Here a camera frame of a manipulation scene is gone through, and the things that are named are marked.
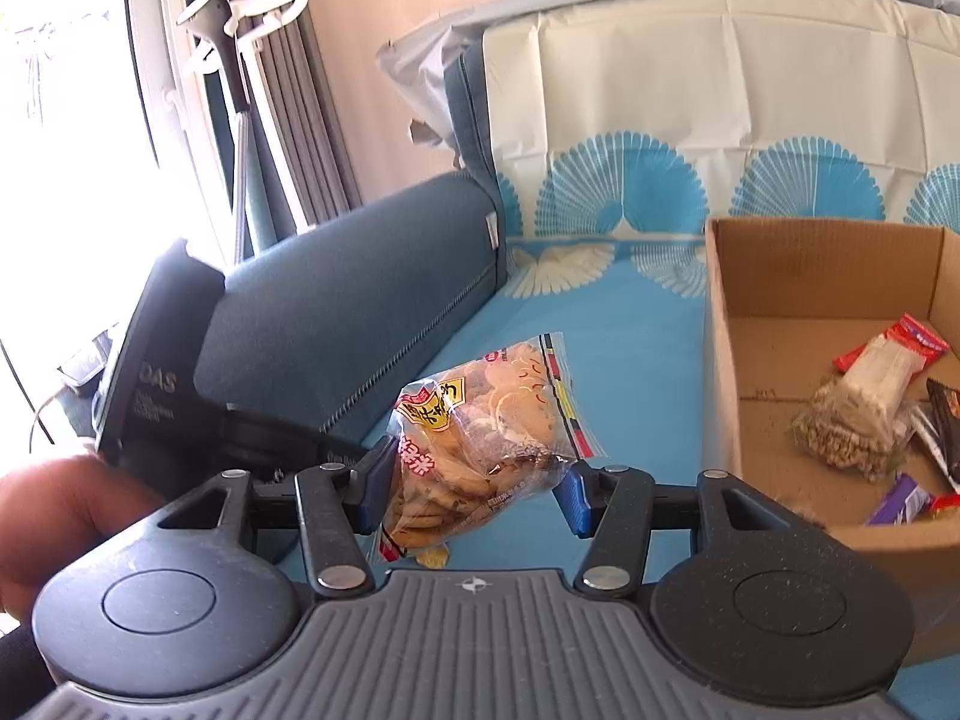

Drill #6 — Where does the white window frame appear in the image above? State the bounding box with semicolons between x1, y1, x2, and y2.
124;0;233;271

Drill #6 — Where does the purple candy wrapper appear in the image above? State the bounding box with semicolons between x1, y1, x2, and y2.
866;472;935;527

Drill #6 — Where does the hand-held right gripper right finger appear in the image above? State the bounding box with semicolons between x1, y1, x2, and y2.
551;460;803;595

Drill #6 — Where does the clear white rice cracker pack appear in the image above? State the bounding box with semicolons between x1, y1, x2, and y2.
825;334;931;451

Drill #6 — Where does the red snack packet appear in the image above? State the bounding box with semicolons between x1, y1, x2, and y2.
832;313;953;376

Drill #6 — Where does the cardboard box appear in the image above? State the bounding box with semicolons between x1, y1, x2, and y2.
703;217;960;616

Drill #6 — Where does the garment steamer stand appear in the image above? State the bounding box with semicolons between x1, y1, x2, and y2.
176;0;325;265

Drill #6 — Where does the dark brown snack wrapper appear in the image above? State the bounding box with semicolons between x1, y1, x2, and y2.
907;379;960;496

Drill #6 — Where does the clear bag of round cookies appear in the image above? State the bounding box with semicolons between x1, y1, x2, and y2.
371;331;608;567

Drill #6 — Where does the dark teal curtain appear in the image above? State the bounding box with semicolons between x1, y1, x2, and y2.
199;0;278;260

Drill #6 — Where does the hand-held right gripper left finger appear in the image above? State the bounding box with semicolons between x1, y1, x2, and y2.
154;435;397;597

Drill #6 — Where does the pale blue cover sheet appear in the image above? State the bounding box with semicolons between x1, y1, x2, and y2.
375;0;960;166

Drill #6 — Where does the grey curtain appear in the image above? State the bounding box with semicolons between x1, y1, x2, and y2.
217;0;361;241

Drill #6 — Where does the clear peanut brittle pack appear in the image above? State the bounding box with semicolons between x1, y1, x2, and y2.
786;379;912;482

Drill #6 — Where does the person's left hand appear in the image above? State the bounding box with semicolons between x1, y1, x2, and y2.
0;441;172;620

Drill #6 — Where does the blue sofa armrest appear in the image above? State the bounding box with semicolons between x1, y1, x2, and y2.
195;37;526;563

